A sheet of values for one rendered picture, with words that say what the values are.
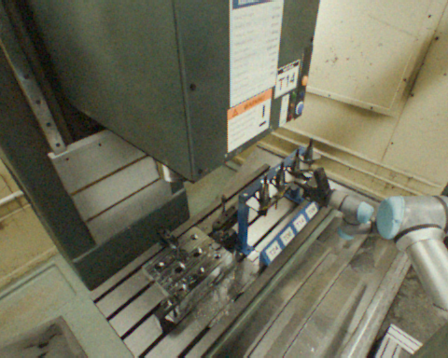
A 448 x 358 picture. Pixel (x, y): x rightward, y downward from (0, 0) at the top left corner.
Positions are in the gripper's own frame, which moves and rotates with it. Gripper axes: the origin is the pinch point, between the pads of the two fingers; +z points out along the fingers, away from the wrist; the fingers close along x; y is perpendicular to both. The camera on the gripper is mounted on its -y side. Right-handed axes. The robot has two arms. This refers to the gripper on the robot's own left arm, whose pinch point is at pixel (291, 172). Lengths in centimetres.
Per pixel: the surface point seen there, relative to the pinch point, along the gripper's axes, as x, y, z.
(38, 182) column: -81, -10, 58
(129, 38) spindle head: -64, -64, 5
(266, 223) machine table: -7.8, 30.1, 4.2
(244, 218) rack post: -28.9, 8.9, 2.7
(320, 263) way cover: 3, 47, -24
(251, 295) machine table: -42, 31, -14
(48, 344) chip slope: -108, 56, 43
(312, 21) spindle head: -22, -63, -8
